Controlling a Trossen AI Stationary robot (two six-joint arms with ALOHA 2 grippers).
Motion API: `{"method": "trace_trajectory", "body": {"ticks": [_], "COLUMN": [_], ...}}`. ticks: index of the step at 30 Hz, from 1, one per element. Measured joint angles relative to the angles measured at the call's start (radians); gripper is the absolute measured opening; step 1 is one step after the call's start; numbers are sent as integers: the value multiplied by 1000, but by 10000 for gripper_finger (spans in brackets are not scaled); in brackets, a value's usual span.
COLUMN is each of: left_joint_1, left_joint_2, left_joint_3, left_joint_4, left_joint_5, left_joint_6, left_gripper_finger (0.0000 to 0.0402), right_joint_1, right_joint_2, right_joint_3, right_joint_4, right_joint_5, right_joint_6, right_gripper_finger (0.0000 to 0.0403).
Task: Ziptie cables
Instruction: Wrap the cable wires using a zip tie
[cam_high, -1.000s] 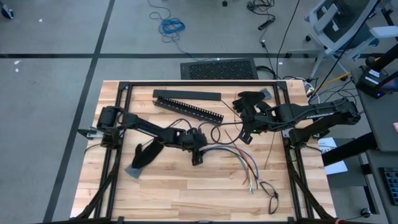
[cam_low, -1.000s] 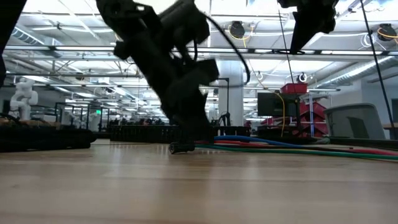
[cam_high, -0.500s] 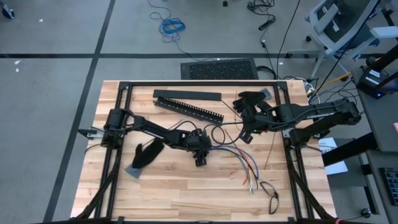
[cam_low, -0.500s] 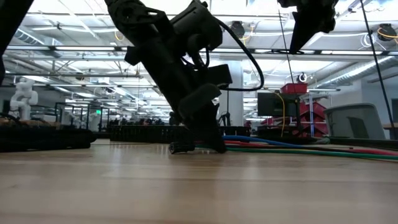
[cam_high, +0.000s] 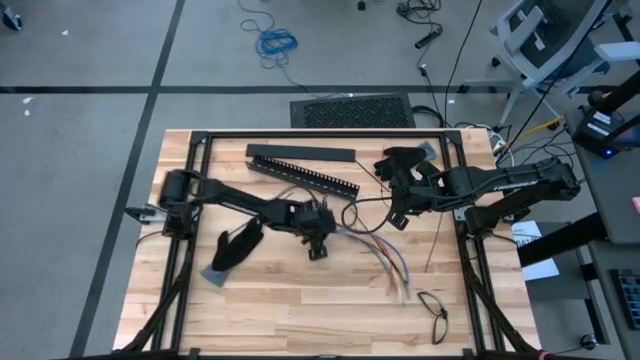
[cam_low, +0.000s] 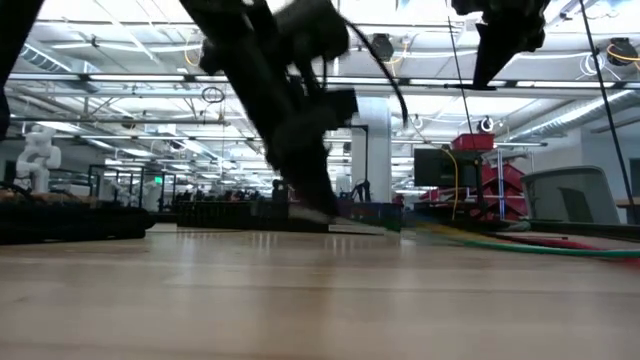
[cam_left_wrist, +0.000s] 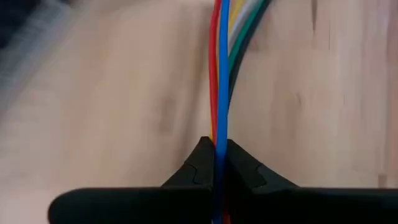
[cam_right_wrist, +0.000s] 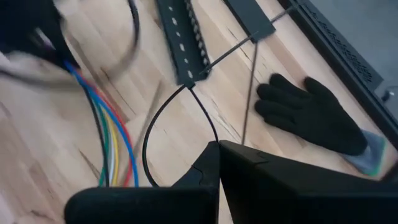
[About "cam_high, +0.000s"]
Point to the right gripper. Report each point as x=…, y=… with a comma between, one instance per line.
x=420, y=192

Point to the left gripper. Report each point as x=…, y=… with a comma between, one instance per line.
x=310, y=220

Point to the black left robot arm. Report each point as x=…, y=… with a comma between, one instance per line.
x=240, y=200

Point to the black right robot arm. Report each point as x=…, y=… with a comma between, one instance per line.
x=510, y=185

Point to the black work glove grey cuff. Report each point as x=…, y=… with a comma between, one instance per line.
x=235, y=252
x=385, y=167

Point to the black raceway cover strip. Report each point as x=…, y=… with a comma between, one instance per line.
x=300, y=152

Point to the black eyeglasses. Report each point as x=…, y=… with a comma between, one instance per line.
x=442, y=314

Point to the black perforated case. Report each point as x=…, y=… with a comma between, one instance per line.
x=355, y=112

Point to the white paper sheet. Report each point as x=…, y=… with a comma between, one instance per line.
x=542, y=270

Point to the black desk crossbar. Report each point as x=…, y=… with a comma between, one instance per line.
x=560, y=240

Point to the grey desk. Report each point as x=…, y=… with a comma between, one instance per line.
x=607, y=260
x=615, y=190

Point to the black box with labels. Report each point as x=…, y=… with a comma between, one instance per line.
x=595, y=132

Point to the small black floor object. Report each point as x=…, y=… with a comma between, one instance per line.
x=12, y=20
x=361, y=5

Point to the black caster wheel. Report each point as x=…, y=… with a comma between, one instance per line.
x=589, y=342

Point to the grey office chair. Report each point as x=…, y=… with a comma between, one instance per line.
x=530, y=30

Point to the black keyboard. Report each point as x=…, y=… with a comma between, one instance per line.
x=627, y=300

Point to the black stand pole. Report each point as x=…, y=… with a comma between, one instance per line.
x=617, y=95

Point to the black aluminium frame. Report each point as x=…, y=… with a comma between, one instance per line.
x=325, y=134

